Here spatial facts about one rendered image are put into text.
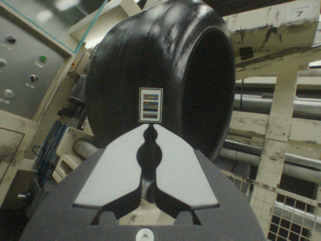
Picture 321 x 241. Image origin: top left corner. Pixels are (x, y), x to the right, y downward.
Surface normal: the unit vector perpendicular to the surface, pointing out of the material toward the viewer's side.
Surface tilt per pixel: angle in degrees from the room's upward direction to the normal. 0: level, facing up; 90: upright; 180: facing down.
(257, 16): 90
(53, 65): 90
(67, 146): 90
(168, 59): 96
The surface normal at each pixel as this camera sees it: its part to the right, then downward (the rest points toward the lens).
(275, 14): -0.54, -0.36
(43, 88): 0.77, 0.15
